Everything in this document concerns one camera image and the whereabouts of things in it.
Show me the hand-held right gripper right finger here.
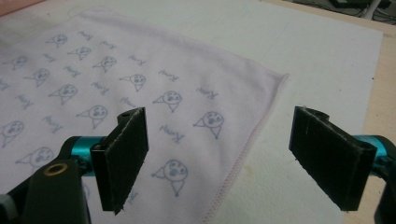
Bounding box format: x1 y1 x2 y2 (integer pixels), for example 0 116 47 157
289 105 389 212

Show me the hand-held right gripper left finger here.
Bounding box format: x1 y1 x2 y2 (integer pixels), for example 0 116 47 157
69 106 149 216

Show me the lilac printed towel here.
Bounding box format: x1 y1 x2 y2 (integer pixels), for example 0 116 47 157
0 7 290 224

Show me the white metal stand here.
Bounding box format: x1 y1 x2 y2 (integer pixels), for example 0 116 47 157
362 0 386 21

